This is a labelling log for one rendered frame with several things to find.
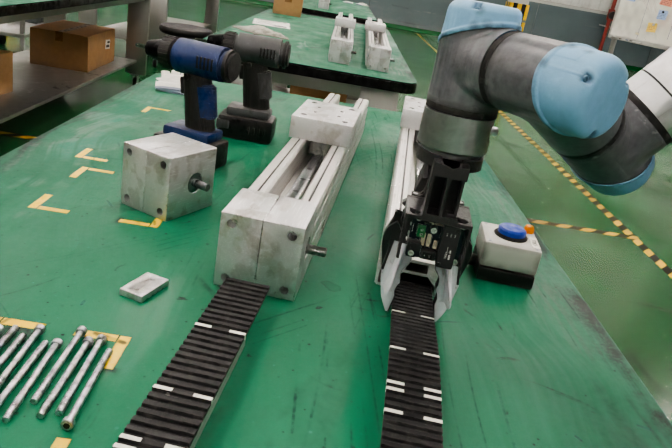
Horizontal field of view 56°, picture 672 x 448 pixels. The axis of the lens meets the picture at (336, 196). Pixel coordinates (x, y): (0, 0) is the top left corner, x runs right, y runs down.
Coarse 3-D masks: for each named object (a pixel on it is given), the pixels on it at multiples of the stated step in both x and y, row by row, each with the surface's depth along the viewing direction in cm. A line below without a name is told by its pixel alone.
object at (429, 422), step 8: (384, 408) 54; (384, 416) 53; (392, 416) 53; (400, 416) 53; (408, 416) 53; (416, 416) 53; (424, 416) 53; (392, 424) 52; (400, 424) 52; (408, 424) 52; (416, 424) 52; (424, 424) 52; (432, 424) 53; (440, 424) 53; (432, 432) 52; (440, 432) 52
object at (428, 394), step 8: (392, 384) 57; (400, 384) 57; (408, 384) 57; (392, 392) 56; (400, 392) 56; (408, 392) 56; (416, 392) 56; (424, 392) 57; (432, 392) 57; (440, 392) 57; (424, 400) 56; (432, 400) 56; (440, 400) 56
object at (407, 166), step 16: (400, 144) 119; (416, 144) 138; (400, 160) 109; (416, 160) 123; (400, 176) 100; (416, 176) 111; (400, 192) 92; (400, 208) 86; (384, 224) 97; (416, 272) 81; (432, 272) 81; (432, 288) 83
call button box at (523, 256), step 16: (480, 224) 94; (496, 224) 94; (480, 240) 91; (496, 240) 88; (512, 240) 88; (528, 240) 90; (480, 256) 88; (496, 256) 87; (512, 256) 87; (528, 256) 87; (480, 272) 88; (496, 272) 88; (512, 272) 88; (528, 272) 88; (528, 288) 88
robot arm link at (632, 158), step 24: (648, 72) 61; (648, 96) 60; (624, 120) 59; (648, 120) 60; (624, 144) 60; (648, 144) 61; (576, 168) 63; (600, 168) 62; (624, 168) 62; (648, 168) 64; (600, 192) 67; (624, 192) 66
